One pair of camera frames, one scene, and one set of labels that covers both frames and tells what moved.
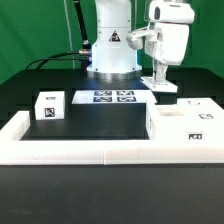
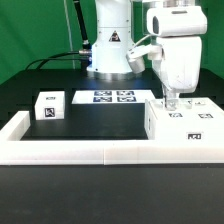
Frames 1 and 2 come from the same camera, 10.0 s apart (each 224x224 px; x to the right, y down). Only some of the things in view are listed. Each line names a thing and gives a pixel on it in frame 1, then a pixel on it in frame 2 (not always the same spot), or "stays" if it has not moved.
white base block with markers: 162,87 to 170,110
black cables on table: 56,58 stays
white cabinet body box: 190,119 stays
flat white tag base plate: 112,96 stays
